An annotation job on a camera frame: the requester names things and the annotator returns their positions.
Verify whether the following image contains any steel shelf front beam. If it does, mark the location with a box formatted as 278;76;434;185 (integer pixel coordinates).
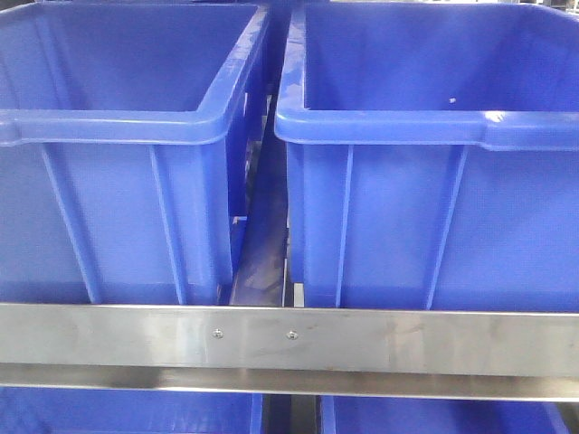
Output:
1;304;578;402

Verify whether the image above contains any blue bin lower shelf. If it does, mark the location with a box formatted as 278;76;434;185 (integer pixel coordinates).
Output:
1;387;264;433

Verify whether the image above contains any blue bin front right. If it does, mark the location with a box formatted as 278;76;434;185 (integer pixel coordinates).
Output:
275;2;578;312

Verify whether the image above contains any blue bin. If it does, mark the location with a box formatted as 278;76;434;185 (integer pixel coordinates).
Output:
1;1;270;305
275;2;578;312
318;396;569;433

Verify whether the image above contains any blue bin front left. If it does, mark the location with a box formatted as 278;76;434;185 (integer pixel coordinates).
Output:
1;1;270;305

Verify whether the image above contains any blue bin lower right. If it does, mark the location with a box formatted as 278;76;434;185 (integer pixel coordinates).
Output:
318;396;569;433

